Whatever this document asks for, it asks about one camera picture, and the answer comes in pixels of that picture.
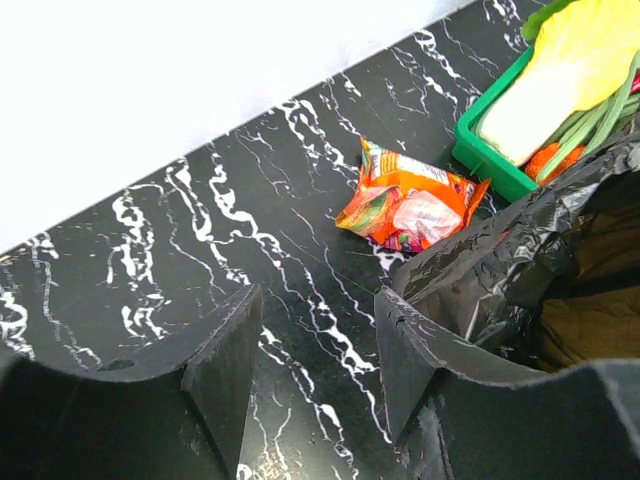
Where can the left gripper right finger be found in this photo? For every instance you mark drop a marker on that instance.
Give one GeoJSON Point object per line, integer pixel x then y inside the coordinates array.
{"type": "Point", "coordinates": [457, 411]}

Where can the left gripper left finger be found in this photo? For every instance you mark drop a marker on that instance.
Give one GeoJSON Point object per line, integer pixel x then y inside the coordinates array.
{"type": "Point", "coordinates": [175, 409]}

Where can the black trash bag roll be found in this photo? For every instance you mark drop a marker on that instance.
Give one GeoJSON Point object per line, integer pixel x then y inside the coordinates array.
{"type": "Point", "coordinates": [553, 279]}

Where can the orange snack packet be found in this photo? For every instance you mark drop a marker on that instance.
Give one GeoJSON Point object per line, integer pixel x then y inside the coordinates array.
{"type": "Point", "coordinates": [406, 205]}

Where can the green plastic basket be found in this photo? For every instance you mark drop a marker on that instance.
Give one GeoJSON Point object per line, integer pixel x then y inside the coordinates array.
{"type": "Point", "coordinates": [479, 158]}

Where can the green long beans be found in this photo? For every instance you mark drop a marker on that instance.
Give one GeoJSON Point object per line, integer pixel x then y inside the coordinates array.
{"type": "Point", "coordinates": [593, 126]}

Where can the yellow white napa cabbage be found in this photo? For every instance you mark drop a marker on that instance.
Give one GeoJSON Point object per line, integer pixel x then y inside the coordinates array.
{"type": "Point", "coordinates": [582, 55]}

